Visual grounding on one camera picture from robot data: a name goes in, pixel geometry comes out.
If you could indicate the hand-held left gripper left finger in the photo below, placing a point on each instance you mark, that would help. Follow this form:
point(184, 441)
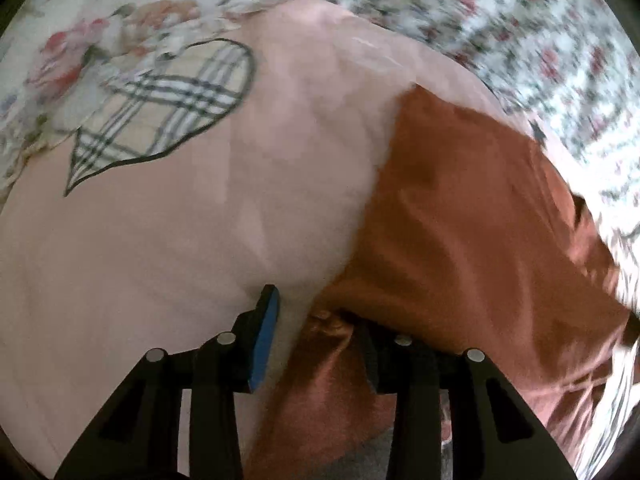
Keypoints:
point(264, 341)

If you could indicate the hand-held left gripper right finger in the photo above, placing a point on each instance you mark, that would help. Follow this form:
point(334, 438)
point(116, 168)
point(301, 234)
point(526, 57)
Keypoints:
point(382, 362)

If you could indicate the rust orange fleece garment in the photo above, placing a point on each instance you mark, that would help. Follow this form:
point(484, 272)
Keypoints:
point(475, 235)

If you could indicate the pink bed sheet plaid hearts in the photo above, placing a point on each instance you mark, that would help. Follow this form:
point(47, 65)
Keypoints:
point(175, 260)

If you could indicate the floral pillow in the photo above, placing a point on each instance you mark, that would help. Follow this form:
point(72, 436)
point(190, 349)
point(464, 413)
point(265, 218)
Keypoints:
point(65, 50)

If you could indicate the white floral quilt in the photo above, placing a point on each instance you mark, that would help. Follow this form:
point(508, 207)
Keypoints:
point(525, 35)

